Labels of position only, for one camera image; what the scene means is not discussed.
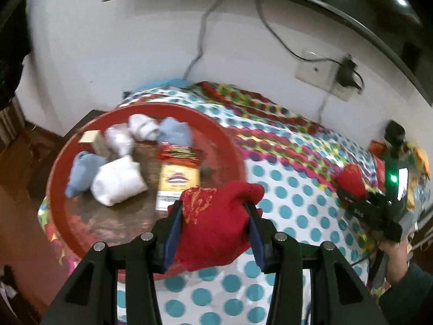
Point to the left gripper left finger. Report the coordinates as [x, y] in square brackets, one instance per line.
[167, 233]

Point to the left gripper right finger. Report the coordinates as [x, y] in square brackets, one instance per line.
[261, 232]

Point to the red sock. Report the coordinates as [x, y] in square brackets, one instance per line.
[350, 182]
[214, 224]

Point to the yellow medicine box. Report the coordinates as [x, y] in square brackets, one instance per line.
[173, 180]

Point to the white sock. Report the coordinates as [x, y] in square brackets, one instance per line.
[143, 128]
[118, 181]

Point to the red candy wrapper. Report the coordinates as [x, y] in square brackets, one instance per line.
[179, 155]

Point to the light blue sock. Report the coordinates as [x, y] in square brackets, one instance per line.
[83, 171]
[174, 132]

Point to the clear plastic sock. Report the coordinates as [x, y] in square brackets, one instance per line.
[119, 139]

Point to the white sock front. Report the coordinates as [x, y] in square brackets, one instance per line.
[143, 128]

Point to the maroon cigarette box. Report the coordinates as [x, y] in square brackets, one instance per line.
[95, 140]

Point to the person's right hand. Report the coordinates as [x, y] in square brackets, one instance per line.
[397, 260]

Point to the pile of snack bags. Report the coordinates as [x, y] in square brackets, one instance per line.
[417, 162]

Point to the round red tray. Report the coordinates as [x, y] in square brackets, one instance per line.
[73, 225]

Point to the polka dot tablecloth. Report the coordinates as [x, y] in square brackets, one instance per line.
[320, 275]

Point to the black power adapter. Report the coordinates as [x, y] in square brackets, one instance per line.
[347, 76]

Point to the black clamp mount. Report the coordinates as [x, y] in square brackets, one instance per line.
[394, 135]

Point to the white wall socket plate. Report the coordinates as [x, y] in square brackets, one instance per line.
[322, 74]

